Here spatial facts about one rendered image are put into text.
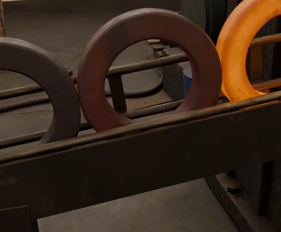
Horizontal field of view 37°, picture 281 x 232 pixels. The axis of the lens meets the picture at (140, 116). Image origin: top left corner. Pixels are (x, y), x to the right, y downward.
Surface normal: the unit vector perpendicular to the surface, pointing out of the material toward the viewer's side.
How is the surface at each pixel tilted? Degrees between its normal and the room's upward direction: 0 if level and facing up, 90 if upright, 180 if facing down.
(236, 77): 90
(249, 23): 90
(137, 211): 0
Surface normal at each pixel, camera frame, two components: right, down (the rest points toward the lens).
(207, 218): -0.04, -0.91
